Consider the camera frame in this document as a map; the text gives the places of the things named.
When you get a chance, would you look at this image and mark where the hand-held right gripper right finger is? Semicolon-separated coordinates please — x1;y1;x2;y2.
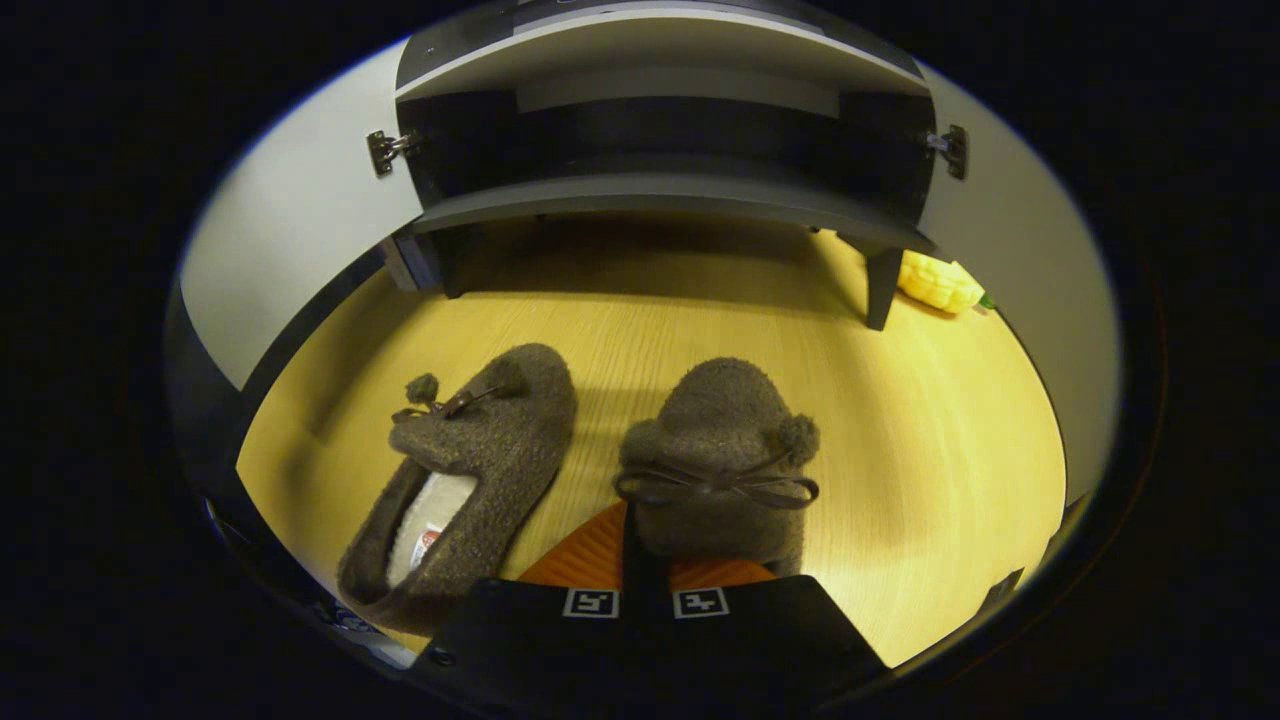
645;555;891;716

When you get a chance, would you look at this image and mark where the grey white shoe cabinet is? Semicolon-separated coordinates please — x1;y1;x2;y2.
385;0;941;331

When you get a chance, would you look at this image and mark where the white cabinet shelf board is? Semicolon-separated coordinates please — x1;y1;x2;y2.
395;8;926;101

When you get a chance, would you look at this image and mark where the white shoe cabinet door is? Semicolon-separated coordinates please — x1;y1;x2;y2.
915;60;1121;506
180;40;426;391

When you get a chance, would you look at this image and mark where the yellow green plastic toy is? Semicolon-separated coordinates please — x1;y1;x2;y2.
897;250;999;316

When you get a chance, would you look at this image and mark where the brown fuzzy shoe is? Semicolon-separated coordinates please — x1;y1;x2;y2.
337;343;579;638
613;357;821;579

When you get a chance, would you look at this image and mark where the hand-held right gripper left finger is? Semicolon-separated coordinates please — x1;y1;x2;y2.
408;500;646;716

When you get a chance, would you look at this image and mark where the metal door hinge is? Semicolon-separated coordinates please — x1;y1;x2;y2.
366;128;421;178
925;124;969;181

